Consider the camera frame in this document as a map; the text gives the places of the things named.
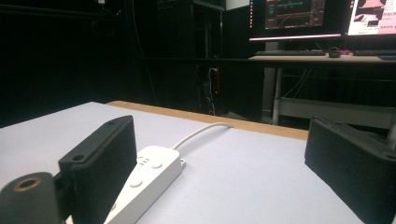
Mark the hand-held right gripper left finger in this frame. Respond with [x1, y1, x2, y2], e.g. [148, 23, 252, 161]
[58, 115, 138, 224]

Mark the wooden desk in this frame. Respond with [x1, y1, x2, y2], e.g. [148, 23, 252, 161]
[247, 53, 396, 129]

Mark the white power strip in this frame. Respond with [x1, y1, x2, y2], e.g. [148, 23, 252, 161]
[103, 145, 187, 224]

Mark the black computer mouse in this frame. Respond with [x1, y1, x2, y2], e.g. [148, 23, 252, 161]
[327, 47, 342, 59]

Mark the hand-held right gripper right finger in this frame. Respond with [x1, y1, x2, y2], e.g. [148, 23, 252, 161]
[304, 116, 396, 224]

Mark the white power strip cable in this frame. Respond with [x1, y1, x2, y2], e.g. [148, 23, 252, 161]
[171, 121, 234, 151]

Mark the pink screen computer monitor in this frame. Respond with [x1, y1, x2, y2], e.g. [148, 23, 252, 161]
[346, 0, 396, 37]

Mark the dark computer monitor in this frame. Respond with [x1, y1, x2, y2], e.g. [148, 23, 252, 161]
[248, 0, 349, 42]

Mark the black keyboard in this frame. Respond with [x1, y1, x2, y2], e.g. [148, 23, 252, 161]
[254, 49, 327, 57]
[352, 49, 396, 57]

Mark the black equipment rack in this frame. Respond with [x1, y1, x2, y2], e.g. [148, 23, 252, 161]
[157, 0, 226, 116]

